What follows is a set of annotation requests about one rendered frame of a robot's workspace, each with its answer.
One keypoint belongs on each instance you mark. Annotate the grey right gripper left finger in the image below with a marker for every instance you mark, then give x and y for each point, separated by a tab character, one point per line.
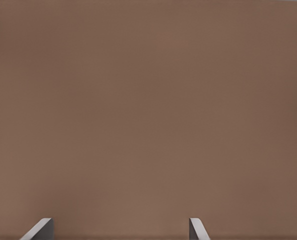
43	231

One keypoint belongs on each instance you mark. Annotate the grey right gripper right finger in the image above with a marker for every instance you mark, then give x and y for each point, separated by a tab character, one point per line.
198	231

